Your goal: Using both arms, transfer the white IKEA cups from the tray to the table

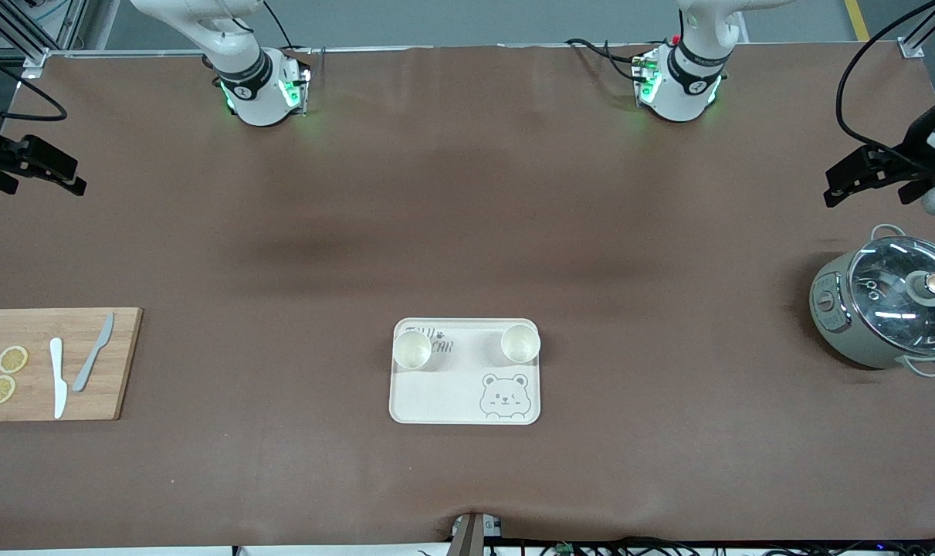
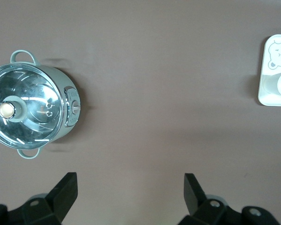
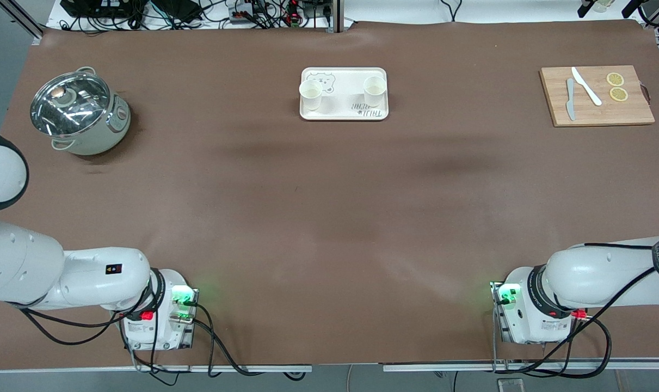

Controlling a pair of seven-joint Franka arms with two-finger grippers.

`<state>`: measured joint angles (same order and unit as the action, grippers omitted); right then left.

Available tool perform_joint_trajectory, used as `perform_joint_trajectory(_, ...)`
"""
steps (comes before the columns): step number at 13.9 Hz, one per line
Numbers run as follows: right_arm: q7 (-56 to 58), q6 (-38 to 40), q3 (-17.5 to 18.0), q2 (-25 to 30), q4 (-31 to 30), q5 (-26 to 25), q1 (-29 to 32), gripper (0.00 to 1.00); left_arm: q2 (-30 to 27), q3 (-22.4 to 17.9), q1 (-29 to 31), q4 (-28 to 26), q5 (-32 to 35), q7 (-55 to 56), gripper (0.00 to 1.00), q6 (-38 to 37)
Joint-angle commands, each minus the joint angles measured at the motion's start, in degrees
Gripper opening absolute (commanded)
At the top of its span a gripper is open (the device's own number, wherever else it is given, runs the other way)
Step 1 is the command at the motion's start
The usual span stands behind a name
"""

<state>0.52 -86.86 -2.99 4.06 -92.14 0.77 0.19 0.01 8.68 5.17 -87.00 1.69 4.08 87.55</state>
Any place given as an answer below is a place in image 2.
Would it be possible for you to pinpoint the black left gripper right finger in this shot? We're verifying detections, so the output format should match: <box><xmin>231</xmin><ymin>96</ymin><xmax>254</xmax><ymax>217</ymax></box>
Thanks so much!
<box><xmin>177</xmin><ymin>173</ymin><xmax>244</xmax><ymax>225</ymax></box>

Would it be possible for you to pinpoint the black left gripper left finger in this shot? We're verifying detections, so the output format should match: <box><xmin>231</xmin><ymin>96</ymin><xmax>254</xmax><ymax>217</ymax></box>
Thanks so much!
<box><xmin>8</xmin><ymin>172</ymin><xmax>78</xmax><ymax>225</ymax></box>

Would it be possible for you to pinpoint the glass pot lid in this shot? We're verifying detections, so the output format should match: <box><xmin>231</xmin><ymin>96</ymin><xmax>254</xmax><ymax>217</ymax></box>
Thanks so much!
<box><xmin>0</xmin><ymin>63</ymin><xmax>70</xmax><ymax>150</ymax></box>

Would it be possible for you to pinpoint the brown table cover sheet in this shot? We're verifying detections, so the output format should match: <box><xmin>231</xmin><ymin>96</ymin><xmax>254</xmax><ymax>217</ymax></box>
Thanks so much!
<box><xmin>0</xmin><ymin>0</ymin><xmax>281</xmax><ymax>225</ymax></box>

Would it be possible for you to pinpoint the grey-green electric cooking pot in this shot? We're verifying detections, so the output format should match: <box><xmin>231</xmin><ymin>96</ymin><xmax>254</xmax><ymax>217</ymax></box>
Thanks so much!
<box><xmin>0</xmin><ymin>49</ymin><xmax>81</xmax><ymax>160</ymax></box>

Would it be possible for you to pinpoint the cream bear print tray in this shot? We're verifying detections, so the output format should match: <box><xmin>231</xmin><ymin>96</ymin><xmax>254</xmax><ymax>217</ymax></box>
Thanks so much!
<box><xmin>258</xmin><ymin>34</ymin><xmax>281</xmax><ymax>106</ymax></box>

